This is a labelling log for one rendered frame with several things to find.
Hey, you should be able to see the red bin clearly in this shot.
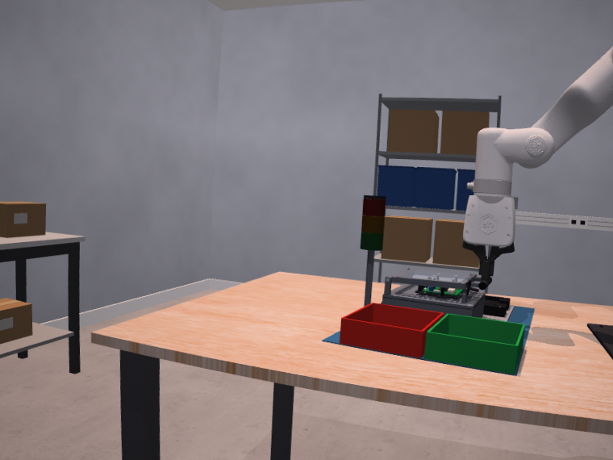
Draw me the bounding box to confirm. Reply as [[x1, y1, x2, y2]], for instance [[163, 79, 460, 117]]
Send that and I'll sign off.
[[340, 303, 444, 358]]

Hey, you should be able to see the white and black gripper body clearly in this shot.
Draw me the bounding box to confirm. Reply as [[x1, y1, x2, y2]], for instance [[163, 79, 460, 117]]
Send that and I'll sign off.
[[463, 193, 515, 247]]

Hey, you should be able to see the green circuit board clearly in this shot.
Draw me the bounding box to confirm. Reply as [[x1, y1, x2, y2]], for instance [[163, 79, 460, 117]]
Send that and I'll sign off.
[[422, 286, 463, 296]]

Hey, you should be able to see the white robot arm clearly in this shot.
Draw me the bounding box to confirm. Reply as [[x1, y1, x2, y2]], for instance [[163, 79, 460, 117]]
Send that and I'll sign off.
[[467, 47, 613, 195]]

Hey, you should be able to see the green bin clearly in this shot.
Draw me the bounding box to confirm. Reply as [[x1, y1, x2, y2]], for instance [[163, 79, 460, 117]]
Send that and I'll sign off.
[[424, 314, 525, 374]]

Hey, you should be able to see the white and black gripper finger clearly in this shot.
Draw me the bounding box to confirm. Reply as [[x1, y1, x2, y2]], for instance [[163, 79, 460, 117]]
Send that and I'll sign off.
[[485, 241, 515, 280], [462, 242, 488, 280]]

